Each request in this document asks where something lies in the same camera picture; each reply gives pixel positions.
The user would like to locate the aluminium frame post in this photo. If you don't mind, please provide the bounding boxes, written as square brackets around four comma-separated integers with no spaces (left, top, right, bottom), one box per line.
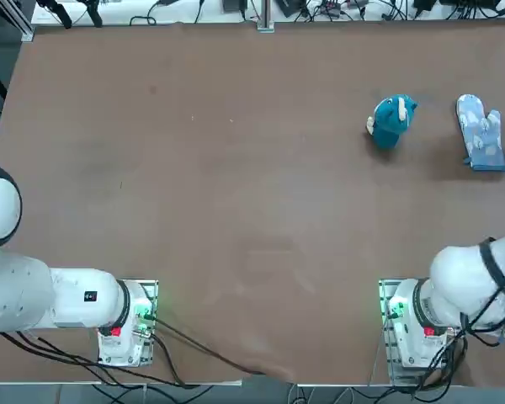
[256,0,275,33]

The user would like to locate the blue cloud-print oven mitt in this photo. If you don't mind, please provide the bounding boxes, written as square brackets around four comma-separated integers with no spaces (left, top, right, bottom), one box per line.
[455,93,505,173]

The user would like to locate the aluminium frame rail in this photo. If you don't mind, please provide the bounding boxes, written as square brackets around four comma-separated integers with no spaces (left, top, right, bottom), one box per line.
[0,0,35,42]

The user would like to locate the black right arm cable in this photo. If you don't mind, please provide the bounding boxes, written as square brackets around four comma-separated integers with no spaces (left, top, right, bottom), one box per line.
[412,237,505,392]

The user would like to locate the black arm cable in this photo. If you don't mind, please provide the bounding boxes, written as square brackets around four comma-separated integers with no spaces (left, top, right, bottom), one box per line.
[0,330,245,388]
[412,237,505,392]

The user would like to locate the large black device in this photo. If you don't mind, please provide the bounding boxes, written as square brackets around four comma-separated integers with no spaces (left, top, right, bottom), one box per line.
[439,0,504,8]

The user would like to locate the small blue plush doll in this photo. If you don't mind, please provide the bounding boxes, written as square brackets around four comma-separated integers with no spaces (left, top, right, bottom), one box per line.
[364,94,420,151]

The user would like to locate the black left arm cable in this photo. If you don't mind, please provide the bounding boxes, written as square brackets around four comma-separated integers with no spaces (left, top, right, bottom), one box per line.
[0,330,245,388]

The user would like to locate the black base power cable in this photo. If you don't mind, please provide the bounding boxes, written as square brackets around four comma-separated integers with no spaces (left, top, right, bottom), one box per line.
[151,317,266,375]

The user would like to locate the black tripod leg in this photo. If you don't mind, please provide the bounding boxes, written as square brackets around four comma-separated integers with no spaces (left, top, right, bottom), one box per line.
[35,0,73,29]
[82,0,105,28]

